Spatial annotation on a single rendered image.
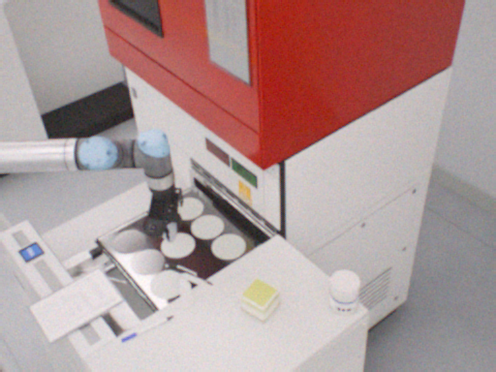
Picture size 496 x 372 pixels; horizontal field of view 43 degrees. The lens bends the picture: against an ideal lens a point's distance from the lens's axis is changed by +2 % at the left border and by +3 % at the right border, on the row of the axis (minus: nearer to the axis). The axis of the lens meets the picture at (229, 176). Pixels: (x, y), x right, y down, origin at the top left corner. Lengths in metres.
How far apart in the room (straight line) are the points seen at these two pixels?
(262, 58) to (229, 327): 0.66
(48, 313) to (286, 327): 0.61
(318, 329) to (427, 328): 1.30
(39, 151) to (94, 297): 0.44
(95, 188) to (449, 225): 1.88
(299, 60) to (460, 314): 1.70
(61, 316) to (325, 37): 0.96
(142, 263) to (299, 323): 0.51
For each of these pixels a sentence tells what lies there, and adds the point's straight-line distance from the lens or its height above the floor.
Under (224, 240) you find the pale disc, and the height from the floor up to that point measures 0.90.
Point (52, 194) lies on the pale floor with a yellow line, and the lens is 3.56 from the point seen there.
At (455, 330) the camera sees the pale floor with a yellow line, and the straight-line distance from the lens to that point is 2.84.
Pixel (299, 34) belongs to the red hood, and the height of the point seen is 1.57.
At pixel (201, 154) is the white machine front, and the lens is 1.95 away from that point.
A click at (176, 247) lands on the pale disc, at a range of 1.85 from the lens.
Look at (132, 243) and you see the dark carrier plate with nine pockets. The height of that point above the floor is 0.90.
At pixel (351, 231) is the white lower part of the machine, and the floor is 0.77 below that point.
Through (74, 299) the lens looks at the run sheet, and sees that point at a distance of 1.70.
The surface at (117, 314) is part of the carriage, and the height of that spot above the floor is 0.88.
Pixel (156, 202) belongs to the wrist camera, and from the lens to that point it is 1.62.
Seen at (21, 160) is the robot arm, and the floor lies 1.38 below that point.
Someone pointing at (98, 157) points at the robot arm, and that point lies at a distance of 1.40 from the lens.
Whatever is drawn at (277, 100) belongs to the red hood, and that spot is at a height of 1.42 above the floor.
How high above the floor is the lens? 2.24
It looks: 41 degrees down
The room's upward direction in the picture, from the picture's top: 5 degrees counter-clockwise
